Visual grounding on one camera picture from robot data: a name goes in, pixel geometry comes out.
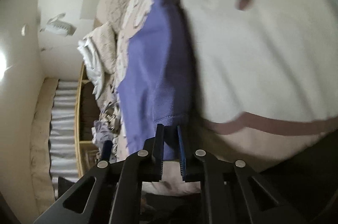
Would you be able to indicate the lavender crumpled garment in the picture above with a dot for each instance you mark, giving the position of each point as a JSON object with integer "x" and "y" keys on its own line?
{"x": 103, "y": 134}

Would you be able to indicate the purple sweatshirt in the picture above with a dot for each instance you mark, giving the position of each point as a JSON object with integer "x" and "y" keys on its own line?
{"x": 148, "y": 81}

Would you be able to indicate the white crumpled cloth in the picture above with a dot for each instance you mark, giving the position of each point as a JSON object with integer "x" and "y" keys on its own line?
{"x": 91, "y": 63}

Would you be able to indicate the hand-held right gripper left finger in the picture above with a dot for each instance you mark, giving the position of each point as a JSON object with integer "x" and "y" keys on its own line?
{"x": 159, "y": 150}

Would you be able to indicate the white bed sheet pink stripe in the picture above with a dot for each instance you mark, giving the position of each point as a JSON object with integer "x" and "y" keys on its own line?
{"x": 258, "y": 68}

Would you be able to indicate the beige pillow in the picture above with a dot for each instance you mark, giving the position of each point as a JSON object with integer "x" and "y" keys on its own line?
{"x": 104, "y": 48}

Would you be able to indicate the white wall air conditioner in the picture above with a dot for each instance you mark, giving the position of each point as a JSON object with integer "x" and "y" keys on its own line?
{"x": 58, "y": 26}

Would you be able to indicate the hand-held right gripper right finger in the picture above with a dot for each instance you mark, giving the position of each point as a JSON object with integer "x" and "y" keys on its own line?
{"x": 182, "y": 152}

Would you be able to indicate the white pleated curtain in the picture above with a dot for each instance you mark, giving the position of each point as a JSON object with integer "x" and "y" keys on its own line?
{"x": 62, "y": 129}

